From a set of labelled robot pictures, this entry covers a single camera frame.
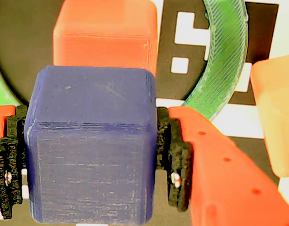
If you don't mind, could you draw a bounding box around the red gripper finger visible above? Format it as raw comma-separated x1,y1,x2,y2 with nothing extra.
0,105,29,226
156,105,289,226

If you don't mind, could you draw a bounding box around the orange cube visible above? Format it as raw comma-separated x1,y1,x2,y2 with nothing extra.
250,53,289,178

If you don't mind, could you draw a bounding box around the blue cube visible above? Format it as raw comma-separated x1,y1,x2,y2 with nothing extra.
24,65,158,225

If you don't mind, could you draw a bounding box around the red cube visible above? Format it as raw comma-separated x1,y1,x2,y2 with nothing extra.
52,0,158,76

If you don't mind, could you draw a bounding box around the black white marker checkerboard mat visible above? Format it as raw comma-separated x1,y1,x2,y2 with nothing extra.
0,0,289,226

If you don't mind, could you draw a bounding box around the green ring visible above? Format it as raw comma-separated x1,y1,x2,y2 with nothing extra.
0,0,249,122

